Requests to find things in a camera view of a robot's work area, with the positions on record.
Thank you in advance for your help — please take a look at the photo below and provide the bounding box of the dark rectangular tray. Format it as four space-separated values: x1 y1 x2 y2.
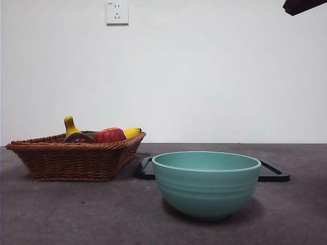
134 156 291 182

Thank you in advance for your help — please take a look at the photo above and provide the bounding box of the straight yellow banana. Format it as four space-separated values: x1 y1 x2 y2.
123 127 142 139

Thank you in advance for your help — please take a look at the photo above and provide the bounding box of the brown wicker basket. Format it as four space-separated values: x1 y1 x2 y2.
5 131 147 182

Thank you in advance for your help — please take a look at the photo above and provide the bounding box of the white wall socket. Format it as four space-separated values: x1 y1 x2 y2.
106 1 129 26

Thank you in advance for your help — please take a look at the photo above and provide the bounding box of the teal ribbed bowl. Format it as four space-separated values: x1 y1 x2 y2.
152 151 262 221

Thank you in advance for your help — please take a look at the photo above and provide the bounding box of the curved yellow banana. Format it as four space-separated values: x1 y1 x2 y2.
63 115 82 137

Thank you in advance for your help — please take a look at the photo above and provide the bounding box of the red apple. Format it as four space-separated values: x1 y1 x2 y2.
92 127 127 143

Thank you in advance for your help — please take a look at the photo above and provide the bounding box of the dark red plum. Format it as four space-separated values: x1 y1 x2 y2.
63 132 94 144

